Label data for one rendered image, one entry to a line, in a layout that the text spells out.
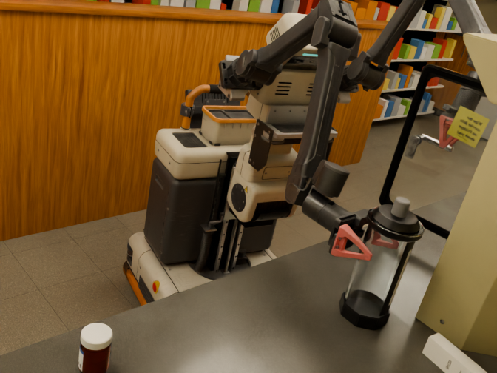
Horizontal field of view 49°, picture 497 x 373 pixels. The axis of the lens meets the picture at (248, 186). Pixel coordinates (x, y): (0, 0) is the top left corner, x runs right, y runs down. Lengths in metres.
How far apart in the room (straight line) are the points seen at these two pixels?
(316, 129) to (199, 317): 0.49
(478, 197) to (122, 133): 2.16
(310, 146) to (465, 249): 0.39
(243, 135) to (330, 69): 0.97
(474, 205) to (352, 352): 0.36
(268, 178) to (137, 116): 1.19
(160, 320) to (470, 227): 0.60
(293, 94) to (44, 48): 1.22
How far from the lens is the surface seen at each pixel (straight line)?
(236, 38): 3.18
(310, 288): 1.20
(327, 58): 1.27
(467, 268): 1.14
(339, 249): 1.09
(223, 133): 2.13
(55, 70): 2.65
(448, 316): 1.19
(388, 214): 1.05
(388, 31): 1.86
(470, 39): 1.08
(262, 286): 1.16
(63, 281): 2.66
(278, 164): 1.92
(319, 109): 1.24
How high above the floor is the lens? 1.61
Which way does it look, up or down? 25 degrees down
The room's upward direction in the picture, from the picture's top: 12 degrees clockwise
